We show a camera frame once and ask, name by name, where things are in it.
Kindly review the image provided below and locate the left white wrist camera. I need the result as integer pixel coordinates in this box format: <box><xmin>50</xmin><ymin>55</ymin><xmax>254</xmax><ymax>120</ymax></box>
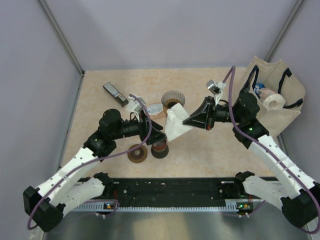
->
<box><xmin>125</xmin><ymin>95</ymin><xmax>147</xmax><ymax>121</ymax></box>

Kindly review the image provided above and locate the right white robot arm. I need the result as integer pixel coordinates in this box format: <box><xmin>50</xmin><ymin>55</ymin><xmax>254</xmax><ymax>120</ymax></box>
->
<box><xmin>183</xmin><ymin>92</ymin><xmax>320</xmax><ymax>228</ymax></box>

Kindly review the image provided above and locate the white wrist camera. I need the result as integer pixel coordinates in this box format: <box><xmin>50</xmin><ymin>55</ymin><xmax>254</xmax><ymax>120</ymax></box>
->
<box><xmin>125</xmin><ymin>95</ymin><xmax>147</xmax><ymax>121</ymax></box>
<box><xmin>206</xmin><ymin>79</ymin><xmax>226</xmax><ymax>105</ymax></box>

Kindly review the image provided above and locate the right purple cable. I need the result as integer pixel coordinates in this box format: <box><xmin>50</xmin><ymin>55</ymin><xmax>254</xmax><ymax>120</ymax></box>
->
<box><xmin>219</xmin><ymin>65</ymin><xmax>320</xmax><ymax>235</ymax></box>

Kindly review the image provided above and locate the white slotted cable duct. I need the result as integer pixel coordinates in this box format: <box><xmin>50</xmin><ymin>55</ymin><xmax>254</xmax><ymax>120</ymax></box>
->
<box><xmin>73</xmin><ymin>200</ymin><xmax>253</xmax><ymax>214</ymax></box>

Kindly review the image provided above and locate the purple cable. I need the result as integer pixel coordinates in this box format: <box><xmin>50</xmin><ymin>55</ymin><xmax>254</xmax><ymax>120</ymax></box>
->
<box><xmin>219</xmin><ymin>65</ymin><xmax>320</xmax><ymax>235</ymax></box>
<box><xmin>26</xmin><ymin>94</ymin><xmax>154</xmax><ymax>231</ymax></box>

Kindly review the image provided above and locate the clear ribbed glass dripper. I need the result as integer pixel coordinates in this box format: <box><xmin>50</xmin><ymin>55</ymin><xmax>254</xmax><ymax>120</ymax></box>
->
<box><xmin>161</xmin><ymin>90</ymin><xmax>186</xmax><ymax>109</ymax></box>

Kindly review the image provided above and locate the light wooden dripper ring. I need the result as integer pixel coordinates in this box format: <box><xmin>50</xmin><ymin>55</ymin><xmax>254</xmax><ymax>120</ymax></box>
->
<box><xmin>163</xmin><ymin>99</ymin><xmax>185</xmax><ymax>117</ymax></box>

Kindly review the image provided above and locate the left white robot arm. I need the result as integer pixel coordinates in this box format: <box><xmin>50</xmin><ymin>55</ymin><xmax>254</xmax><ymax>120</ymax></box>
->
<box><xmin>23</xmin><ymin>109</ymin><xmax>166</xmax><ymax>233</ymax></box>

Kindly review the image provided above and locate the pink liquid bottle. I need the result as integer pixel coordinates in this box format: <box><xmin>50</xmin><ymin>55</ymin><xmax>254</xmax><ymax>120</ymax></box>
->
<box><xmin>146</xmin><ymin>102</ymin><xmax>166</xmax><ymax>120</ymax></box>

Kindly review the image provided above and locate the beige canvas tote bag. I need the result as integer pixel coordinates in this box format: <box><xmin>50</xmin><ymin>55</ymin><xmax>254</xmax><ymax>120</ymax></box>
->
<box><xmin>232</xmin><ymin>56</ymin><xmax>306</xmax><ymax>137</ymax></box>

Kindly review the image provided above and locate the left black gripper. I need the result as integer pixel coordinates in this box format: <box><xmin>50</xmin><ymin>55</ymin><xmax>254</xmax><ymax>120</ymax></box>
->
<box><xmin>111</xmin><ymin>110</ymin><xmax>168</xmax><ymax>146</ymax></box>

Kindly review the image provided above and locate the white paper roll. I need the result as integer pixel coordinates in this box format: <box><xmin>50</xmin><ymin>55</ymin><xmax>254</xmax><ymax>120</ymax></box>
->
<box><xmin>260</xmin><ymin>93</ymin><xmax>286</xmax><ymax>111</ymax></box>

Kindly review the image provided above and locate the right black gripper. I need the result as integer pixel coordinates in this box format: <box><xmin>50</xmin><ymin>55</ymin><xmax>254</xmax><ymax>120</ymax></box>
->
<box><xmin>183</xmin><ymin>96</ymin><xmax>243</xmax><ymax>131</ymax></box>

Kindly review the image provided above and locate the blue snack package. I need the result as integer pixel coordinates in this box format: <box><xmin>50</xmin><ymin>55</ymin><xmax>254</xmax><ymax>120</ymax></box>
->
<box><xmin>253</xmin><ymin>83</ymin><xmax>265</xmax><ymax>98</ymax></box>

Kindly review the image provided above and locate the white coffee filter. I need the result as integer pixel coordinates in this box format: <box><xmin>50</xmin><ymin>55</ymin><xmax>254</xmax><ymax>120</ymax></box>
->
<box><xmin>165</xmin><ymin>103</ymin><xmax>193</xmax><ymax>142</ymax></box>

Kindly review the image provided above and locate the black toothpaste box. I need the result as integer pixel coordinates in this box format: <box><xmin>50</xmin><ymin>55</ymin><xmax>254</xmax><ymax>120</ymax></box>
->
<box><xmin>103</xmin><ymin>82</ymin><xmax>129</xmax><ymax>108</ymax></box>

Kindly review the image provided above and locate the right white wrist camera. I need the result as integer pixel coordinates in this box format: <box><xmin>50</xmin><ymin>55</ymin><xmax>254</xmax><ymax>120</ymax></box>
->
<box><xmin>206</xmin><ymin>79</ymin><xmax>226</xmax><ymax>105</ymax></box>

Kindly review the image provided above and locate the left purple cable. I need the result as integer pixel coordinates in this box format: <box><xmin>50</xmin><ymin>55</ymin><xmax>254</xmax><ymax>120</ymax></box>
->
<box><xmin>26</xmin><ymin>94</ymin><xmax>154</xmax><ymax>231</ymax></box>

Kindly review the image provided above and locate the red rimmed glass carafe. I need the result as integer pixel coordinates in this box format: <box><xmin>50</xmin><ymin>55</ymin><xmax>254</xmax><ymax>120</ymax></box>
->
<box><xmin>151</xmin><ymin>139</ymin><xmax>169</xmax><ymax>159</ymax></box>

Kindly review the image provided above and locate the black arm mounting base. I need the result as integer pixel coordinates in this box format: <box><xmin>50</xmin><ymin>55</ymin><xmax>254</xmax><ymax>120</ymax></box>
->
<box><xmin>94</xmin><ymin>177</ymin><xmax>251</xmax><ymax>208</ymax></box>

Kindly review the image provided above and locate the dark wooden dripper ring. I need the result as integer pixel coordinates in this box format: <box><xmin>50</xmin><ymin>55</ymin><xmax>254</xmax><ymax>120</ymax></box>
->
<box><xmin>127</xmin><ymin>143</ymin><xmax>148</xmax><ymax>164</ymax></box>

